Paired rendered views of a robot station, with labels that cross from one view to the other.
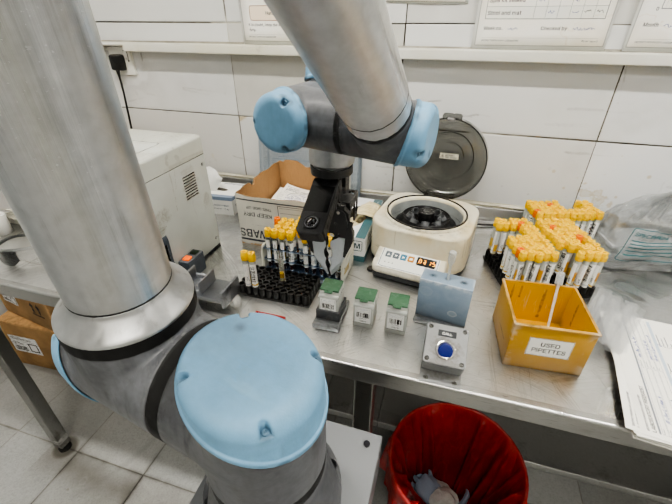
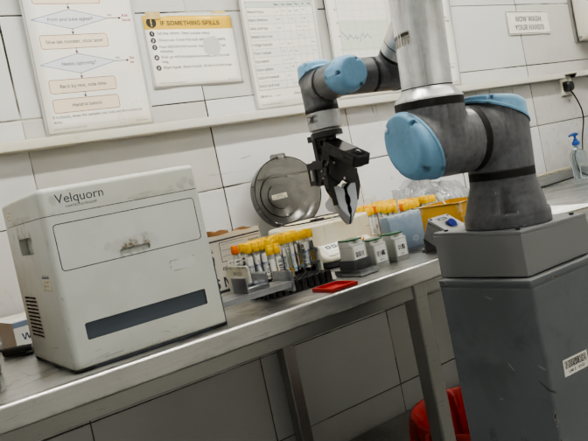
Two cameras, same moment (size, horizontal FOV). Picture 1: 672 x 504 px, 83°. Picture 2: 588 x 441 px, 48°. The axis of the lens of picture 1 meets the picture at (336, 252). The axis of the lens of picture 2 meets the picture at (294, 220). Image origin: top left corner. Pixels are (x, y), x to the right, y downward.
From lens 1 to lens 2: 1.30 m
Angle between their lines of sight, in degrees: 56
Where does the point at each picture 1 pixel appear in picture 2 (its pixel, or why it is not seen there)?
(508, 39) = (278, 102)
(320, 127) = (371, 70)
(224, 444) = (521, 101)
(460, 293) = (414, 215)
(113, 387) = (465, 122)
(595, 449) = not seen: hidden behind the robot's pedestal
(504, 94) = (290, 141)
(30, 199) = (441, 20)
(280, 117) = (356, 65)
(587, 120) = not seen: hidden behind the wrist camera
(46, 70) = not seen: outside the picture
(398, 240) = (328, 233)
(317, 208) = (349, 148)
